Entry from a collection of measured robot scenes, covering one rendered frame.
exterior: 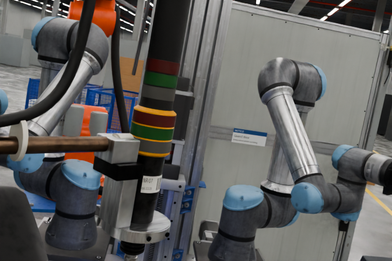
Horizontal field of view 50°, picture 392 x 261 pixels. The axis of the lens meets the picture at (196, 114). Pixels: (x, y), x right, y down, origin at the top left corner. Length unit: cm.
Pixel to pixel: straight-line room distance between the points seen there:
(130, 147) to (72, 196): 87
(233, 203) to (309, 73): 45
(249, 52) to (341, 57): 55
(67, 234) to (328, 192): 72
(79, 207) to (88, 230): 8
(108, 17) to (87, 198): 339
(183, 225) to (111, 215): 106
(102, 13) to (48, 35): 324
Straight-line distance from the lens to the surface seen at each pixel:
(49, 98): 35
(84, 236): 131
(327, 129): 256
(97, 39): 120
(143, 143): 40
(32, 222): 54
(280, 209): 136
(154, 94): 40
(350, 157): 117
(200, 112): 137
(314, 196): 106
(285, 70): 124
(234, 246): 131
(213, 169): 236
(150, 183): 42
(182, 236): 148
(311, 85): 132
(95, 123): 436
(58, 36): 125
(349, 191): 117
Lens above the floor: 160
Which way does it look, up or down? 6 degrees down
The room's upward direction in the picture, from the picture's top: 10 degrees clockwise
